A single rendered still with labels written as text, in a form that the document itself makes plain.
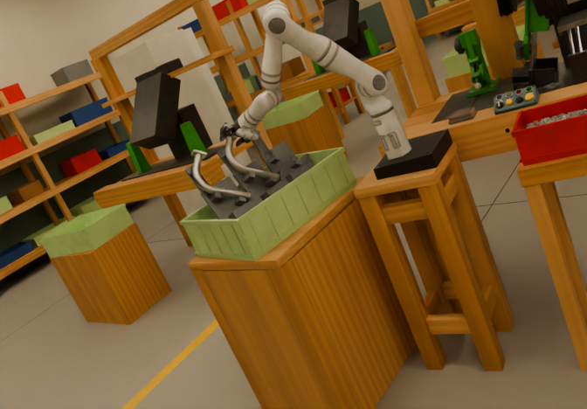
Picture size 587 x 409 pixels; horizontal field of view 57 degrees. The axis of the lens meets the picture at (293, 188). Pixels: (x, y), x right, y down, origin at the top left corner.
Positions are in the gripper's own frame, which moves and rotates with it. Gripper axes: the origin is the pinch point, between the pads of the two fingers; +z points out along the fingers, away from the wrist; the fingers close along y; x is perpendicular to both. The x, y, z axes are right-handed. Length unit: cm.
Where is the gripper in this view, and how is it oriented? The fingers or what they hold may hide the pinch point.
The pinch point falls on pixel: (230, 141)
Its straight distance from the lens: 226.9
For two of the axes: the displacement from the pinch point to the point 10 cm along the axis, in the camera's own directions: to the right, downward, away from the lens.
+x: 0.3, 8.7, -4.9
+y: -8.4, -2.4, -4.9
